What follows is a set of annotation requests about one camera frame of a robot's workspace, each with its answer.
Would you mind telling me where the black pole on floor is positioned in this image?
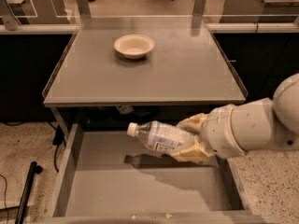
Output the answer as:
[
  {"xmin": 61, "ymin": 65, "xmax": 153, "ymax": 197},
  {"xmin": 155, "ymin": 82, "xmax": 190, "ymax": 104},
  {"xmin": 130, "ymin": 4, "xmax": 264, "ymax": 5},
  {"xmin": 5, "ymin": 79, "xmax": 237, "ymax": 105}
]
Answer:
[{"xmin": 15, "ymin": 161, "xmax": 43, "ymax": 224}]

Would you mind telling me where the black power cable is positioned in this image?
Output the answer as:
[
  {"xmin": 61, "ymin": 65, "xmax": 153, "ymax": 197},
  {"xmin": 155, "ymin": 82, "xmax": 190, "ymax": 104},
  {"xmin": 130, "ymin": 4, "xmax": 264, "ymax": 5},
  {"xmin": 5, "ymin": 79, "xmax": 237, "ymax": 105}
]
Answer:
[{"xmin": 0, "ymin": 119, "xmax": 67, "ymax": 224}]

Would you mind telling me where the grey open top drawer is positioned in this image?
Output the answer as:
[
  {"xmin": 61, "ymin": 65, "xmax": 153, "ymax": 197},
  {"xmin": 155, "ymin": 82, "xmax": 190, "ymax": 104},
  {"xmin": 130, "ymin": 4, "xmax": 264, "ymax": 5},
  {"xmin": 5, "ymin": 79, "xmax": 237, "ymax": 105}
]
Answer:
[{"xmin": 45, "ymin": 124, "xmax": 275, "ymax": 224}]

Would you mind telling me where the grey cabinet table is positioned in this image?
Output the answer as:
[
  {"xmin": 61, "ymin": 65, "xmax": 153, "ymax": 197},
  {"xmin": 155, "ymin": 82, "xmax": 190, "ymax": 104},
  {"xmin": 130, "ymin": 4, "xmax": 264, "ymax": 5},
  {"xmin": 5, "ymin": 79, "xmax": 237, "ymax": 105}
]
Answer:
[{"xmin": 41, "ymin": 15, "xmax": 249, "ymax": 138}]

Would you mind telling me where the blue label plastic bottle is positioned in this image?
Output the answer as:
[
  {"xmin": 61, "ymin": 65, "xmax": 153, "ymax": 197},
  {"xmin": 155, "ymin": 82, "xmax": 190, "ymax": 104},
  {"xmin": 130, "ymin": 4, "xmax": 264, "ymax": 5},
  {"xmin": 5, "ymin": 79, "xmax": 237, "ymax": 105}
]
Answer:
[{"xmin": 127, "ymin": 120, "xmax": 195, "ymax": 155}]

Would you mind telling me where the clear acrylic barrier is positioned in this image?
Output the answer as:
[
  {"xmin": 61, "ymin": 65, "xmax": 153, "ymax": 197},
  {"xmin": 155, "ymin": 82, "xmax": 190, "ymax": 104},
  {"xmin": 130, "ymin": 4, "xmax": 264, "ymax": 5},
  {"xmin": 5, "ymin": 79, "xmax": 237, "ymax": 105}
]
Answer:
[{"xmin": 0, "ymin": 0, "xmax": 299, "ymax": 31}]

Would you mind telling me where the grey desk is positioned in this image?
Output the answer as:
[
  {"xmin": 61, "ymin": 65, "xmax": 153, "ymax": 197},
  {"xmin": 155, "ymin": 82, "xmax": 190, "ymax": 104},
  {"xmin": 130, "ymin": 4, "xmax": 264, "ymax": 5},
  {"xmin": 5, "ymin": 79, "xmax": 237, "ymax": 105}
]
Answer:
[
  {"xmin": 221, "ymin": 0, "xmax": 299, "ymax": 23},
  {"xmin": 6, "ymin": 0, "xmax": 69, "ymax": 24}
]

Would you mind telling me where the cream paper bowl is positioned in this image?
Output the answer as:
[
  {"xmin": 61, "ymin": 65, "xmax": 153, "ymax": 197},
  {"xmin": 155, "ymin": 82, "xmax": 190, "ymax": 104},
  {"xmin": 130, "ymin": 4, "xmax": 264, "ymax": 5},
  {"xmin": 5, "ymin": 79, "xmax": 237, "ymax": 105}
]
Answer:
[{"xmin": 114, "ymin": 35, "xmax": 155, "ymax": 60}]

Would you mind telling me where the grey desk at left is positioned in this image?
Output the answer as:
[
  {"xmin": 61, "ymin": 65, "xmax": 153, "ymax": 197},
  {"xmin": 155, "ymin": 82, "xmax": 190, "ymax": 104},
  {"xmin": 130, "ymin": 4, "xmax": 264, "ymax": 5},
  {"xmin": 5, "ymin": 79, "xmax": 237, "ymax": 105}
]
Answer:
[{"xmin": 6, "ymin": 0, "xmax": 69, "ymax": 24}]

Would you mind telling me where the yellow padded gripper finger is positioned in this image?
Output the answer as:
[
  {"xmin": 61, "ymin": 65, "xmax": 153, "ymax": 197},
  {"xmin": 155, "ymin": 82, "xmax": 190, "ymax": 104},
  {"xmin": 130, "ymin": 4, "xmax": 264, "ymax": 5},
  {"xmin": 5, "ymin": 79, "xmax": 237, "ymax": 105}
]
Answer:
[
  {"xmin": 177, "ymin": 113, "xmax": 207, "ymax": 133},
  {"xmin": 170, "ymin": 137, "xmax": 215, "ymax": 163}
]

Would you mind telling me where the grey desk at right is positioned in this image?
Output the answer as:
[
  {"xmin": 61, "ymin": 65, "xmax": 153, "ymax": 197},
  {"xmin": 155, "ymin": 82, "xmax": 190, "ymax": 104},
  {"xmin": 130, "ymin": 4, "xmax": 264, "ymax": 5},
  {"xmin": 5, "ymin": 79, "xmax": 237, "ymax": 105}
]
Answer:
[{"xmin": 221, "ymin": 0, "xmax": 299, "ymax": 23}]

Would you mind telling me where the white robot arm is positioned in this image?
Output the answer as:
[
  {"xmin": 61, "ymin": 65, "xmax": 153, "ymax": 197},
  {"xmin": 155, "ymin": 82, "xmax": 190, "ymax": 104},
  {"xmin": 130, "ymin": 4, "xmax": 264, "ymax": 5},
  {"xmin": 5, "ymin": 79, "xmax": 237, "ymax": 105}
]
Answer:
[{"xmin": 171, "ymin": 74, "xmax": 299, "ymax": 163}]

